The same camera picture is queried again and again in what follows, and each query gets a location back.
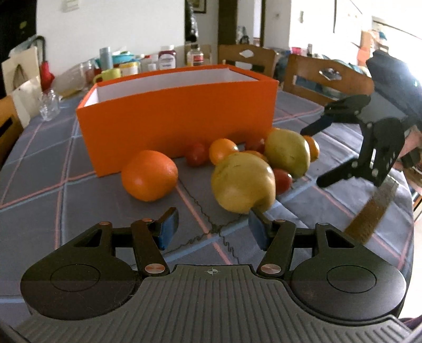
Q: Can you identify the clear glass jar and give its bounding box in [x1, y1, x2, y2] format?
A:
[82, 61, 96, 83]

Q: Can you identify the yellow mug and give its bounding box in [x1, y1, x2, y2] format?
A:
[93, 68, 122, 84]

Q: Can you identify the clear plastic container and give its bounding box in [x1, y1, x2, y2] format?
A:
[53, 63, 96, 98]

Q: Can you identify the dark supplement bottle white label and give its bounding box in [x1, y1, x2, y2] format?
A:
[157, 45, 177, 70]

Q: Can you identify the large yellow-green pear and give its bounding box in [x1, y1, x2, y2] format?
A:
[211, 152, 276, 214]

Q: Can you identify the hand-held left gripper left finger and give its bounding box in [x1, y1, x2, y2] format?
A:
[71, 207, 179, 277]

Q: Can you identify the grey thermos bottle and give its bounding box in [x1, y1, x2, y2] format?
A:
[99, 46, 113, 70]

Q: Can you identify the grey checked tablecloth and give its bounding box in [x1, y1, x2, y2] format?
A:
[0, 89, 414, 297]

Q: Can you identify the wooden chair with carved cutout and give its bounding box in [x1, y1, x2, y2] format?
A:
[284, 54, 375, 107]
[218, 44, 277, 79]

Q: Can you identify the teal bowl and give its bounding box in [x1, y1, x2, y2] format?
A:
[112, 51, 141, 65]

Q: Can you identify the white paper bag with handle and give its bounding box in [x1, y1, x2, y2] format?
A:
[2, 46, 42, 89]

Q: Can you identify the wooden chair with round hole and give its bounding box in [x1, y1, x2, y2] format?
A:
[0, 96, 24, 164]

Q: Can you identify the red umbrella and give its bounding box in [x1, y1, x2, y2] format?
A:
[31, 35, 55, 91]

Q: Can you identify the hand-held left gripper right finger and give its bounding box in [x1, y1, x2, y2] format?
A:
[248, 211, 358, 278]

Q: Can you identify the white canister with yellow lid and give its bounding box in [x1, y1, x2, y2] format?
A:
[119, 62, 142, 77]

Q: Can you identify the clear glass cup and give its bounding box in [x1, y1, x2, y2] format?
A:
[40, 90, 60, 121]

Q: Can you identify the brown woven strap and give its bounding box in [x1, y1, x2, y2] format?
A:
[343, 183, 399, 245]

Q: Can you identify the orange cardboard box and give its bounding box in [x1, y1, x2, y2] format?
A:
[76, 64, 279, 179]

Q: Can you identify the large orange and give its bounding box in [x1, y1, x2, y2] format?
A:
[121, 150, 179, 202]

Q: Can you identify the small bottle with red label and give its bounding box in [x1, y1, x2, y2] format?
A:
[186, 43, 204, 66]

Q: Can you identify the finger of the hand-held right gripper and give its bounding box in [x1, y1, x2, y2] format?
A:
[300, 94, 372, 136]
[316, 117, 405, 189]

